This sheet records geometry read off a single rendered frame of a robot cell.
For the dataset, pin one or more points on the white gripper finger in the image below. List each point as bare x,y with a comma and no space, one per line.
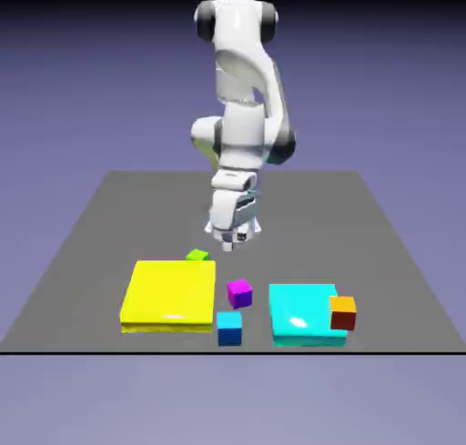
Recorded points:
217,236
227,244

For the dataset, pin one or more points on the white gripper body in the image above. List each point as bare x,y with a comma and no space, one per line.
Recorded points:
224,212

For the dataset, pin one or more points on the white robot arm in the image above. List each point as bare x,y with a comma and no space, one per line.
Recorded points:
243,132

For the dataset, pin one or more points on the small green cube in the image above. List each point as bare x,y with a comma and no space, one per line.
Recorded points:
197,254

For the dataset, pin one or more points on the small magenta cube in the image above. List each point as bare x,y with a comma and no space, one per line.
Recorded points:
239,295

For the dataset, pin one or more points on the small blue cube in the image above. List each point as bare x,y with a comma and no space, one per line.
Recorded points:
229,327

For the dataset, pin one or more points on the small orange cube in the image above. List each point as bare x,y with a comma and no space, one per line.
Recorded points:
343,312

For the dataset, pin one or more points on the large yellow box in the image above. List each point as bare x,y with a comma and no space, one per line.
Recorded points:
169,292

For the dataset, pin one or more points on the large cyan box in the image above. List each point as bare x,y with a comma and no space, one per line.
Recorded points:
300,312

